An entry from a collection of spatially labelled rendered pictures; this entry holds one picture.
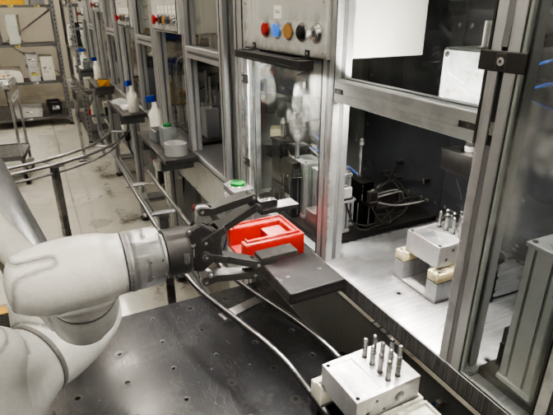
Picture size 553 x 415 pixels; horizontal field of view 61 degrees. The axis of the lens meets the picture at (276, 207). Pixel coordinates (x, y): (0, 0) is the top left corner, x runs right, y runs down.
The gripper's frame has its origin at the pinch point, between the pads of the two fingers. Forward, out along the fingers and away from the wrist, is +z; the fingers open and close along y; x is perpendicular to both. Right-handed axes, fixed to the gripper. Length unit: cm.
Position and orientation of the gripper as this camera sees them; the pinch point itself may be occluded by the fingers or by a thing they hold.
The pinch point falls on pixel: (281, 229)
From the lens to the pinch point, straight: 80.3
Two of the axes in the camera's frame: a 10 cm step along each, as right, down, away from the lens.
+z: 8.9, -1.7, 4.1
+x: -4.5, -3.5, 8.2
